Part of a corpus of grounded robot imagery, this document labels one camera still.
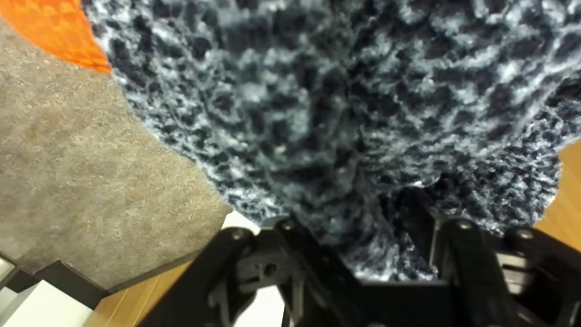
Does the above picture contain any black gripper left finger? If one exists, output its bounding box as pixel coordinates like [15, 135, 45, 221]
[274, 219, 343, 290]

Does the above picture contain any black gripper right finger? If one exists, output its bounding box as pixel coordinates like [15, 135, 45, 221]
[390, 186, 465, 282]

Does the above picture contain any blue white speckled fleece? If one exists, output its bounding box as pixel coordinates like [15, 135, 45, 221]
[80, 0, 581, 284]

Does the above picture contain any wooden base cabinet white countertop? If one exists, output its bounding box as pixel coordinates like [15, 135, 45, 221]
[0, 141, 581, 327]

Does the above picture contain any orange patterned office chair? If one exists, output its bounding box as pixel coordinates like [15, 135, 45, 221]
[0, 0, 114, 77]

